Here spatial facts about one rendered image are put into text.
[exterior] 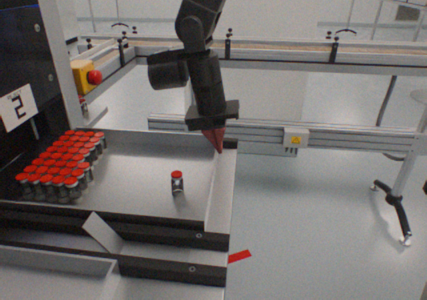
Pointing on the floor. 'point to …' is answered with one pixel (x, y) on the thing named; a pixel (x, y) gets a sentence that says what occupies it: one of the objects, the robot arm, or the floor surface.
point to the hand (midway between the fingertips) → (219, 149)
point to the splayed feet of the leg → (395, 211)
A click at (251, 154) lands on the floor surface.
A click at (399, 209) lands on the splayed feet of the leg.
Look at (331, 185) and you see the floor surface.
